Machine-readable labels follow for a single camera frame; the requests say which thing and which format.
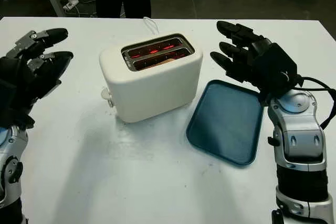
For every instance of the brown toast slice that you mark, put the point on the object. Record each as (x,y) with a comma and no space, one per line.
(165,61)

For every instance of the white two-slot toaster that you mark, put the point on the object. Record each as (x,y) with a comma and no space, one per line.
(152,90)

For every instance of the dark blue plastic tray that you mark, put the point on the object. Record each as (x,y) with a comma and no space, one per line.
(223,129)

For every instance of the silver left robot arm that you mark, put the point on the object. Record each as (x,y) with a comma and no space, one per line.
(10,182)

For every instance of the white power strip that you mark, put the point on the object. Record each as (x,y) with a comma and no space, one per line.
(70,5)

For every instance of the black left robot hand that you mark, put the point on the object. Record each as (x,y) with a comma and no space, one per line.
(31,77)

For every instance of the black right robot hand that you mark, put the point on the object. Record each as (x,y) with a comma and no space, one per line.
(241,64)

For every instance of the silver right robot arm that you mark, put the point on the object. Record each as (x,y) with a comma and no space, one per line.
(299,134)

